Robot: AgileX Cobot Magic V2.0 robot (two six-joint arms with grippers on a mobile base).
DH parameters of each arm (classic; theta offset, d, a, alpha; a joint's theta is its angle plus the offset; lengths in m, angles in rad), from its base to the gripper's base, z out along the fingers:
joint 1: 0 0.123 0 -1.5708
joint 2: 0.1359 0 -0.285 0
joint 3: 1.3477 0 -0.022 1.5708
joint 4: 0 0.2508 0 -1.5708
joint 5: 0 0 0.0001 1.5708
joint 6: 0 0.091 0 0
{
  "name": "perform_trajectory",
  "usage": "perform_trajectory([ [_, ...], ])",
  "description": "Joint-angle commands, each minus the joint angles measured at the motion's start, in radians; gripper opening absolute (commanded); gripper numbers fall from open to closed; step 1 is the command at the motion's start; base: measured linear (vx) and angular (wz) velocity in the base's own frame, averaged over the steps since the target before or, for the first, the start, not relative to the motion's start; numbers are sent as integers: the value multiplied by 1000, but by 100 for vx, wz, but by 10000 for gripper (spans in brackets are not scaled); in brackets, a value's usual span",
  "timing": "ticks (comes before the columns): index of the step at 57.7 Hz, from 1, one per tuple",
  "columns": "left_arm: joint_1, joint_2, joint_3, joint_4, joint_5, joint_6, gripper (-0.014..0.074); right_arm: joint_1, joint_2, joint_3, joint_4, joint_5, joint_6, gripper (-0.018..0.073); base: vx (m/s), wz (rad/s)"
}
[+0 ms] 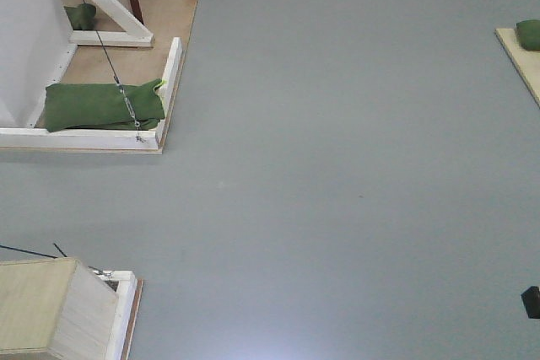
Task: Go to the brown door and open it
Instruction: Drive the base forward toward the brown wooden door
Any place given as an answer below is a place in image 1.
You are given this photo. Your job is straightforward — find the green sandbag right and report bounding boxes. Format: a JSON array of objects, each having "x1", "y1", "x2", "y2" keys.
[{"x1": 516, "y1": 19, "x2": 540, "y2": 51}]

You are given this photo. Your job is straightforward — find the light plywood box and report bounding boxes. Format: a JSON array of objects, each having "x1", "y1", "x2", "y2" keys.
[{"x1": 1, "y1": 258, "x2": 118, "y2": 359}]

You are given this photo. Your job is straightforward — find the white rail lower left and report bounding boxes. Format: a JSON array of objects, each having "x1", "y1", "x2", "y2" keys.
[{"x1": 100, "y1": 271, "x2": 138, "y2": 360}]

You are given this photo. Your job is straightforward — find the plywood base board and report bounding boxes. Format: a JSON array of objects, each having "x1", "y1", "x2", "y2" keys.
[{"x1": 1, "y1": 0, "x2": 197, "y2": 153}]

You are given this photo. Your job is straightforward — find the white wall panel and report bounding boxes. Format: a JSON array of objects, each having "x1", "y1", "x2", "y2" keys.
[{"x1": 1, "y1": 0, "x2": 72, "y2": 127}]

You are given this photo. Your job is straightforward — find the metal turnbuckle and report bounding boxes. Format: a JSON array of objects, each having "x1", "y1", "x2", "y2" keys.
[{"x1": 113, "y1": 73, "x2": 143, "y2": 142}]

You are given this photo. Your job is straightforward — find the black wire lower left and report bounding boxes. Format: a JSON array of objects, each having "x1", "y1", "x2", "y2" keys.
[{"x1": 0, "y1": 243, "x2": 68, "y2": 260}]

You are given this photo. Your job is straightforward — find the small green sandbag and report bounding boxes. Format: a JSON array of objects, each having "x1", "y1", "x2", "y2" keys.
[{"x1": 64, "y1": 3, "x2": 97, "y2": 30}]

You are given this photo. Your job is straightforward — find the white diagonal brace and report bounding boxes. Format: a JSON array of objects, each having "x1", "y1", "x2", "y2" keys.
[{"x1": 69, "y1": 0, "x2": 154, "y2": 48}]

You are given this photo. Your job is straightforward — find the black robot corner part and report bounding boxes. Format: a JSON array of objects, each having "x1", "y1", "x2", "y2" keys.
[{"x1": 521, "y1": 286, "x2": 540, "y2": 320}]

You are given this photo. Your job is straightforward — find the black guy wire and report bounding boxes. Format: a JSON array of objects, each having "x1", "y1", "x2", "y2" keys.
[{"x1": 62, "y1": 0, "x2": 121, "y2": 85}]

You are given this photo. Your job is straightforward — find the plywood board right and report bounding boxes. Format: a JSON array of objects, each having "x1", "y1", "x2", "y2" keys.
[{"x1": 495, "y1": 28, "x2": 539, "y2": 105}]

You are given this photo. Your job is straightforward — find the white front rail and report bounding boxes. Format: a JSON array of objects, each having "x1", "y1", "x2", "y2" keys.
[{"x1": 1, "y1": 128, "x2": 159, "y2": 150}]

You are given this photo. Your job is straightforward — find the large green sandbag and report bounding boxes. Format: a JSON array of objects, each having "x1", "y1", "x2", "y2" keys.
[{"x1": 43, "y1": 78, "x2": 165, "y2": 132}]

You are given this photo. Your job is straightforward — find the white edge rail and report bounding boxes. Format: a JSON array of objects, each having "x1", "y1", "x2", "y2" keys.
[{"x1": 156, "y1": 37, "x2": 183, "y2": 151}]

